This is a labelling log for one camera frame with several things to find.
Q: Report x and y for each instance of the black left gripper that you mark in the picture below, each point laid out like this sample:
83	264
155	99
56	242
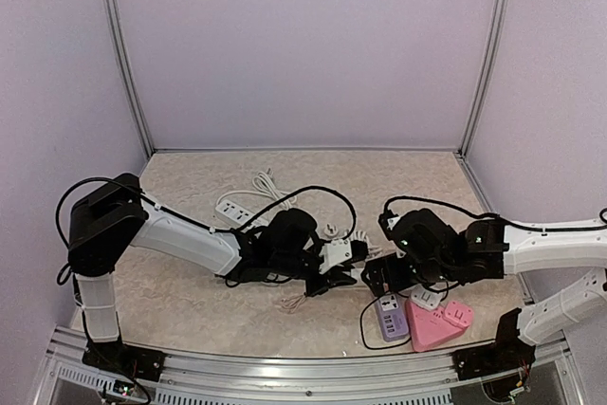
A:
336	279

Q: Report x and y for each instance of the purple power strip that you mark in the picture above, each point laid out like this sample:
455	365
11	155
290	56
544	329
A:
392	319

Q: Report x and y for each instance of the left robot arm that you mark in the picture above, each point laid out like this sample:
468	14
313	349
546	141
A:
120	214

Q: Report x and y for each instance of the aluminium frame post left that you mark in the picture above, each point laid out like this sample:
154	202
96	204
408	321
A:
112	12

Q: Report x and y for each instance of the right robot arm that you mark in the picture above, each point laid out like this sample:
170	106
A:
429	251

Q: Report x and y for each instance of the aluminium frame post right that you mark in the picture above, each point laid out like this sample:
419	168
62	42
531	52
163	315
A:
498	16

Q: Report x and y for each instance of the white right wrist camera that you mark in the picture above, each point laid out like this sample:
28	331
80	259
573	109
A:
388	220

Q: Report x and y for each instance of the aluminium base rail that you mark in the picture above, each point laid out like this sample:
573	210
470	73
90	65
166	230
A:
196	378

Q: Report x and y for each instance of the pink plug adapter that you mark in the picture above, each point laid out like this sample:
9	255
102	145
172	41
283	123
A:
458	314

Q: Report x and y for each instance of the aluminium frame post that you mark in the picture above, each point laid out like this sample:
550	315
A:
498	16
112	12

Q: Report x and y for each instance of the pink triangular power strip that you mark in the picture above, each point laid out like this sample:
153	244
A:
429	328

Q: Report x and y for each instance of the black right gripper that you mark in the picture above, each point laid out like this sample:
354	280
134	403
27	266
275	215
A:
374	269

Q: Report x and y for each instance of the white plug adapter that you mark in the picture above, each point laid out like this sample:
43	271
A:
424	298

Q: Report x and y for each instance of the white power strip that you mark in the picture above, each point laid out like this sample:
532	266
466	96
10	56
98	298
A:
231	213

